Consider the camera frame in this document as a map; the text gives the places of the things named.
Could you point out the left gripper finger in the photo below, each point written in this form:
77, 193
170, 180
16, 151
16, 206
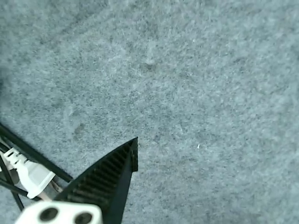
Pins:
100, 177

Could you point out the white two-prong plug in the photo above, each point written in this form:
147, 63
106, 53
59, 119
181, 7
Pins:
35, 173

